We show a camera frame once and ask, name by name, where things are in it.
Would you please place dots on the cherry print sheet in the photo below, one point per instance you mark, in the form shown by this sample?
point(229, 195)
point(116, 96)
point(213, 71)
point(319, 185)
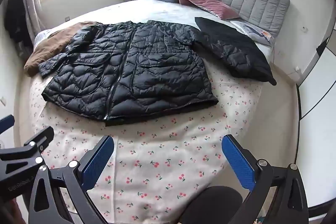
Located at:
point(157, 161)

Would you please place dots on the brown folded blanket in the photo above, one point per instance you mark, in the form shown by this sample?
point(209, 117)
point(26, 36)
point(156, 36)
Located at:
point(50, 45)

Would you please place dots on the dark hanging clothes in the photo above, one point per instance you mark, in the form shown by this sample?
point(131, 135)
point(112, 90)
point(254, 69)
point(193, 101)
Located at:
point(17, 19)

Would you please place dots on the person's black trouser leg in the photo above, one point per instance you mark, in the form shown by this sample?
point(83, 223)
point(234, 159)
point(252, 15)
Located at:
point(210, 204)

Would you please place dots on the white wardrobe with black lines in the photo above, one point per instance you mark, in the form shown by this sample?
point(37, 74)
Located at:
point(320, 108)

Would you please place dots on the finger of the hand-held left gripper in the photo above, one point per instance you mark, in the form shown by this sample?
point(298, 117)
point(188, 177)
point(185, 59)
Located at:
point(43, 136)
point(5, 123)

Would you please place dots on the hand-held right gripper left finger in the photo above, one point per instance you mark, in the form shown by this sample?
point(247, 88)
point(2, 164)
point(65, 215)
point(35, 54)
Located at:
point(98, 158)

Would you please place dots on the black quilted puffer jacket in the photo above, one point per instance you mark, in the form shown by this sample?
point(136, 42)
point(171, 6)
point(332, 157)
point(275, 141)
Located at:
point(131, 69)

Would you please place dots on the folded black jacket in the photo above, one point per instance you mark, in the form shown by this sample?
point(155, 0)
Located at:
point(236, 53)

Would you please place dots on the white printed pillow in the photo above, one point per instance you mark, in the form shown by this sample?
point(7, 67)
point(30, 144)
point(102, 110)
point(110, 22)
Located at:
point(252, 29)

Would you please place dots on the bed with grey sheet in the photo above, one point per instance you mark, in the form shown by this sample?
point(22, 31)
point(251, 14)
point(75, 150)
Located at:
point(162, 10)

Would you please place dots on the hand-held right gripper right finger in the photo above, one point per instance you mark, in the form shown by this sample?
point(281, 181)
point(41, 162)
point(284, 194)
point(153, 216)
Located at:
point(237, 163)

